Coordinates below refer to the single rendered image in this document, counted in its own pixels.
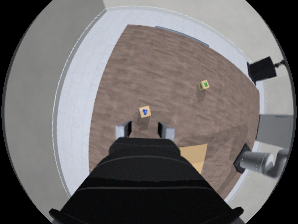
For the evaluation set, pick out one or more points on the tan flat mat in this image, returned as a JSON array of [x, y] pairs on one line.
[[195, 155]]

